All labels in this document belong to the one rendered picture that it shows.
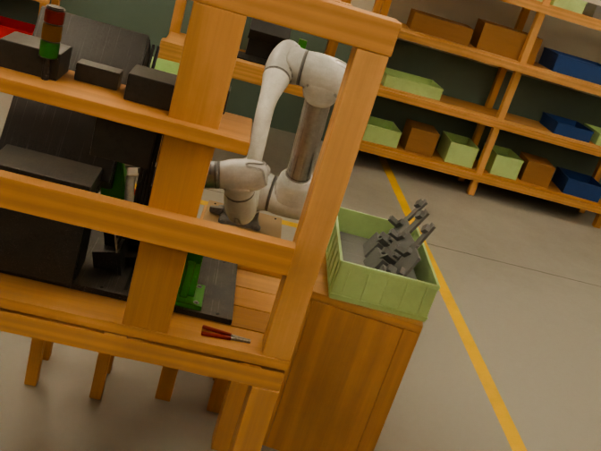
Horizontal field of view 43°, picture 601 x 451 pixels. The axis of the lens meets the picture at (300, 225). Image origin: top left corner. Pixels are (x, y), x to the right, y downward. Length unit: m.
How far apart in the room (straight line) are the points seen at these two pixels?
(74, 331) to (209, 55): 0.93
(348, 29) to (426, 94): 5.73
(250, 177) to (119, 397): 1.46
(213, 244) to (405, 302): 1.15
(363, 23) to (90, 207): 0.88
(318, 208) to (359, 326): 1.04
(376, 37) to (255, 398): 1.17
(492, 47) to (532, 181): 1.50
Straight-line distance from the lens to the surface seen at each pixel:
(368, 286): 3.02
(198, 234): 2.12
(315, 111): 2.85
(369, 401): 3.26
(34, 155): 2.46
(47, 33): 2.11
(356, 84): 2.05
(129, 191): 2.46
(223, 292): 2.60
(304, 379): 3.24
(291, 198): 3.07
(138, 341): 2.37
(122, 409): 3.46
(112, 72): 2.19
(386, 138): 7.77
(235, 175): 2.41
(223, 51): 2.02
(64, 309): 2.37
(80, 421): 3.36
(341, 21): 2.01
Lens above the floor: 2.12
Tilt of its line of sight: 21 degrees down
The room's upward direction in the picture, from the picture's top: 17 degrees clockwise
